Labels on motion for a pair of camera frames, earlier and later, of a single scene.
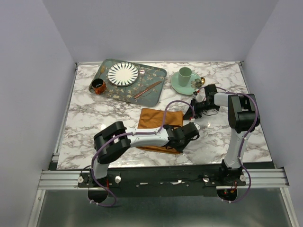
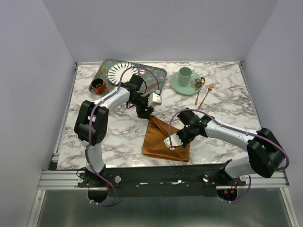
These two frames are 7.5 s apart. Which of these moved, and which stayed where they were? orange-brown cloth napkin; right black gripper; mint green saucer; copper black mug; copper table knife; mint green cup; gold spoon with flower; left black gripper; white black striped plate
Moved: right black gripper; orange-brown cloth napkin; left black gripper
Stayed: gold spoon with flower; mint green cup; white black striped plate; copper table knife; mint green saucer; copper black mug
